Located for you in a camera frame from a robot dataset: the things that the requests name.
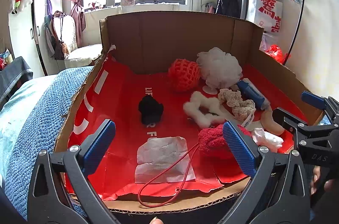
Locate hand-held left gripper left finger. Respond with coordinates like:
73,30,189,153
26,119,119,224

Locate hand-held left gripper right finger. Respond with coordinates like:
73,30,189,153
221,121,311,224

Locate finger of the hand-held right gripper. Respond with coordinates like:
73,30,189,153
273,107,329,142
301,91,326,110

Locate red fuzzy sock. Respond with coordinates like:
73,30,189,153
198,113,255,160

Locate white sock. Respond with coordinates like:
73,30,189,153
251,128,284,153

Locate cream crochet scrunchie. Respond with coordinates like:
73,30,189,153
218,88,256,122

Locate blue roll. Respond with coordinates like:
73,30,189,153
236,79,270,111

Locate white fluffy star scrunchie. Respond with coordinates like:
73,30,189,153
183,91,231,127

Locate white gauze sheet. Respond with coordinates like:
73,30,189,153
135,136,197,185

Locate black fuzzy cloth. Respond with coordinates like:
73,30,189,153
138,95,164,125

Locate white mesh bath pouf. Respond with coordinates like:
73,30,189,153
196,47,243,90

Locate red foam mesh net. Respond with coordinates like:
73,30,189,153
168,59,201,92

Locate brown cardboard box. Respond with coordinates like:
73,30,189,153
53,11,327,214

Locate shoulder bag with plush charm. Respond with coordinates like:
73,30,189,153
53,11,71,61

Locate person's right hand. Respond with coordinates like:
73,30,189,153
310,166,337,194

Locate red plastic bag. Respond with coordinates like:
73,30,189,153
265,44,291,64

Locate blue textured blanket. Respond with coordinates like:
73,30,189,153
5,66,96,220

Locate teal bed sheet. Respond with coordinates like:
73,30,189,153
0,74,59,182

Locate chair with white cover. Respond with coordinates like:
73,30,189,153
49,11,104,69

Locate black clothes rack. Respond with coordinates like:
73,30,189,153
218,0,307,65

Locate white paper bag red print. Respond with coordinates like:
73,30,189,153
246,0,283,34

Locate table with dark cloth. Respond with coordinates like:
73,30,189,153
0,56,34,106

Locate clutter of table items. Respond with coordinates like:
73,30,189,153
0,49,14,71

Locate white wardrobe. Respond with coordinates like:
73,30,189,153
8,0,64,76

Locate purple hanging strap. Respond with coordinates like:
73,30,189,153
45,0,55,21

